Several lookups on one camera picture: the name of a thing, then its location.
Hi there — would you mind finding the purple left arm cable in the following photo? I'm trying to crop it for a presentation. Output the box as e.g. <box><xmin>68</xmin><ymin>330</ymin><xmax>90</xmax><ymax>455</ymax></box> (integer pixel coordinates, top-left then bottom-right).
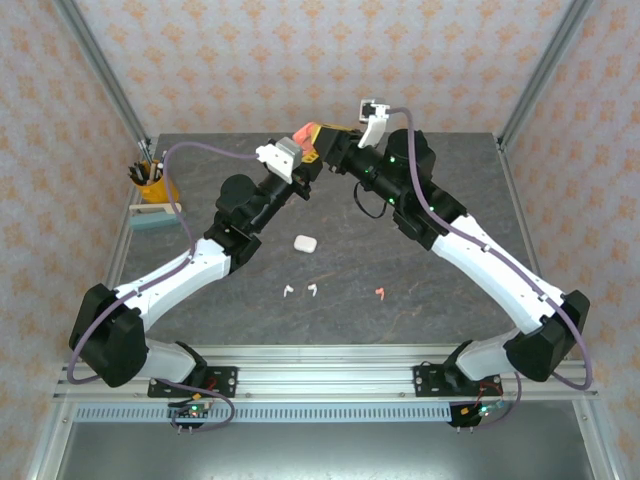
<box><xmin>67</xmin><ymin>141</ymin><xmax>261</xmax><ymax>434</ymax></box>

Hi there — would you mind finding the teal rectangular block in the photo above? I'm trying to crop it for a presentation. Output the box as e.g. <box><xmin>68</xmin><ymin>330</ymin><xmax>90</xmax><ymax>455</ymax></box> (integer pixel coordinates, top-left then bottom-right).
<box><xmin>129</xmin><ymin>212</ymin><xmax>181</xmax><ymax>233</ymax></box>

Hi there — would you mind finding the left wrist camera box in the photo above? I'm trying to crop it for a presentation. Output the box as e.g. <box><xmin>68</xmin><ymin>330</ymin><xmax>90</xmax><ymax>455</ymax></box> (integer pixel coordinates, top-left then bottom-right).
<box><xmin>255</xmin><ymin>136</ymin><xmax>305</xmax><ymax>184</ymax></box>

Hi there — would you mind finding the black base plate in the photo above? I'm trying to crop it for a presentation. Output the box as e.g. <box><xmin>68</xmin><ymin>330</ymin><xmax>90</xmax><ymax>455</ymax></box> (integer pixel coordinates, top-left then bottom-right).
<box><xmin>147</xmin><ymin>366</ymin><xmax>239</xmax><ymax>399</ymax></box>
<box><xmin>412</xmin><ymin>364</ymin><xmax>501</xmax><ymax>399</ymax></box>

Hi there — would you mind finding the aluminium right corner post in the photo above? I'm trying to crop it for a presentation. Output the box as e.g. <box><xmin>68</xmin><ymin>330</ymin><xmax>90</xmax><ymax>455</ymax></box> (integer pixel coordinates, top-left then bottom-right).
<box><xmin>497</xmin><ymin>0</ymin><xmax>596</xmax><ymax>151</ymax></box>

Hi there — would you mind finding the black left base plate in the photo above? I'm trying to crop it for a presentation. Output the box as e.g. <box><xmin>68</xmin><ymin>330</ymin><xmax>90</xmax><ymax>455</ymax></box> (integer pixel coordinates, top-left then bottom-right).
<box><xmin>147</xmin><ymin>366</ymin><xmax>239</xmax><ymax>399</ymax></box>

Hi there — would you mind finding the aluminium left side rail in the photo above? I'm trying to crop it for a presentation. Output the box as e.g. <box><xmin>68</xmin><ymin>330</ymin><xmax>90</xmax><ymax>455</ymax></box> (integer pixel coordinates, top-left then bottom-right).
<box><xmin>79</xmin><ymin>137</ymin><xmax>161</xmax><ymax>361</ymax></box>

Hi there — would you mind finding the aluminium right side rail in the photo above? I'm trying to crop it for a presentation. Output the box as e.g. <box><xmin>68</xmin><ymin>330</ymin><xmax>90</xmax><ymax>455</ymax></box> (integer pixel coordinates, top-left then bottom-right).
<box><xmin>497</xmin><ymin>137</ymin><xmax>571</xmax><ymax>361</ymax></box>

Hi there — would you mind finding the grey metal panel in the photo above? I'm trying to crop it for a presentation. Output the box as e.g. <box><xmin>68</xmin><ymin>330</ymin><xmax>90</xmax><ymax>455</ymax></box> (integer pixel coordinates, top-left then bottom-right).
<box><xmin>49</xmin><ymin>422</ymin><xmax>601</xmax><ymax>480</ymax></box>

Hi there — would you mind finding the yellow pen cup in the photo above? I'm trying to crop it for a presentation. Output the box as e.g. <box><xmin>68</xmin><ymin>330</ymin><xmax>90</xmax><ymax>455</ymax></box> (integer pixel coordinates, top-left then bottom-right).
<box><xmin>132</xmin><ymin>159</ymin><xmax>180</xmax><ymax>204</ymax></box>

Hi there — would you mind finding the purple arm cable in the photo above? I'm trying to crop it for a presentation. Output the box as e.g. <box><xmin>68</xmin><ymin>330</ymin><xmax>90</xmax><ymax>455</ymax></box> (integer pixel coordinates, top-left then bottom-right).
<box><xmin>389</xmin><ymin>107</ymin><xmax>595</xmax><ymax>431</ymax></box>
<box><xmin>67</xmin><ymin>141</ymin><xmax>261</xmax><ymax>434</ymax></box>

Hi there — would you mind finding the thin black right cable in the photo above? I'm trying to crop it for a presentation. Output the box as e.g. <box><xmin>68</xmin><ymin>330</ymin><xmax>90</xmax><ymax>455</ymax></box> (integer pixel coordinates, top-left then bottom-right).
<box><xmin>354</xmin><ymin>180</ymin><xmax>387</xmax><ymax>220</ymax></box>

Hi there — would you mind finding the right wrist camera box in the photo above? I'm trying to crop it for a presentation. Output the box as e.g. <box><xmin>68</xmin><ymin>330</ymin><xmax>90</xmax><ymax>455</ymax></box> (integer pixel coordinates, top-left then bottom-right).
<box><xmin>357</xmin><ymin>98</ymin><xmax>392</xmax><ymax>149</ymax></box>

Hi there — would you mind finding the aluminium left corner post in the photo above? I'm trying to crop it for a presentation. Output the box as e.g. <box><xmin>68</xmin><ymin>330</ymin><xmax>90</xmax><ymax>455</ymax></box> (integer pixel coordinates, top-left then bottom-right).
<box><xmin>52</xmin><ymin>0</ymin><xmax>151</xmax><ymax>150</ymax></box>

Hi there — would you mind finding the aluminium rail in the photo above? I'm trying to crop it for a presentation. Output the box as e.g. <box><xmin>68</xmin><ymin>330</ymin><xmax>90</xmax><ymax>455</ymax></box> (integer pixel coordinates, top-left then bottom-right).
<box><xmin>79</xmin><ymin>137</ymin><xmax>161</xmax><ymax>361</ymax></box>
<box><xmin>497</xmin><ymin>137</ymin><xmax>571</xmax><ymax>361</ymax></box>

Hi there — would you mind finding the grey slotted cable duct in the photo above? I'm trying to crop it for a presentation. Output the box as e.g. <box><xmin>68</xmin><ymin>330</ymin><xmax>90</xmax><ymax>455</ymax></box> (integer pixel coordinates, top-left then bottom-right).
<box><xmin>73</xmin><ymin>405</ymin><xmax>454</xmax><ymax>424</ymax></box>

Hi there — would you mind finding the beige flat wooden block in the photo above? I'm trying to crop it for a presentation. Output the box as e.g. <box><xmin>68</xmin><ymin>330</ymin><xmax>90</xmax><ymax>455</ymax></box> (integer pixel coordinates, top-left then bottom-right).
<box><xmin>129</xmin><ymin>201</ymin><xmax>182</xmax><ymax>217</ymax></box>

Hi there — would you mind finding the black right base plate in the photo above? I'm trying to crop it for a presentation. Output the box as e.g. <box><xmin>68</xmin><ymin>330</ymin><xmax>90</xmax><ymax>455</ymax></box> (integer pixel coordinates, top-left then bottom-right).
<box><xmin>412</xmin><ymin>364</ymin><xmax>501</xmax><ymax>399</ymax></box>

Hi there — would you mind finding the aluminium corner post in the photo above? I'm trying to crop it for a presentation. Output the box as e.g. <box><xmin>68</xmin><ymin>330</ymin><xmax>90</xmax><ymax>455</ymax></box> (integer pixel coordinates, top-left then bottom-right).
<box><xmin>497</xmin><ymin>0</ymin><xmax>596</xmax><ymax>151</ymax></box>
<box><xmin>52</xmin><ymin>0</ymin><xmax>151</xmax><ymax>150</ymax></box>

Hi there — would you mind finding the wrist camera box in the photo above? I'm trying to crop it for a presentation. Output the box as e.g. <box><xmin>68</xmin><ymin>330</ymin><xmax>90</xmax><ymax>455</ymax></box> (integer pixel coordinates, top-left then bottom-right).
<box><xmin>357</xmin><ymin>98</ymin><xmax>392</xmax><ymax>149</ymax></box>
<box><xmin>255</xmin><ymin>136</ymin><xmax>305</xmax><ymax>184</ymax></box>

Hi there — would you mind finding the coral earbud charging case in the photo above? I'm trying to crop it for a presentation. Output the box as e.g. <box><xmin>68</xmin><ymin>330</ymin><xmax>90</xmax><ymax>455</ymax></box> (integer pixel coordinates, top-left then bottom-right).
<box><xmin>291</xmin><ymin>121</ymin><xmax>318</xmax><ymax>151</ymax></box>

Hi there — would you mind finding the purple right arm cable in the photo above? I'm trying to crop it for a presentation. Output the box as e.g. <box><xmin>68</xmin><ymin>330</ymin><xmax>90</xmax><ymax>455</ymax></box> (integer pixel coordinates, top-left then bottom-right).
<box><xmin>389</xmin><ymin>107</ymin><xmax>595</xmax><ymax>431</ymax></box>

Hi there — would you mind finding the aluminium mounting beam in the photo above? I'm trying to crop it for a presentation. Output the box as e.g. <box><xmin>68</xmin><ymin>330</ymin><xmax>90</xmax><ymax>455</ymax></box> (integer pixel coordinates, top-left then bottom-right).
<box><xmin>52</xmin><ymin>343</ymin><xmax>600</xmax><ymax>401</ymax></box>

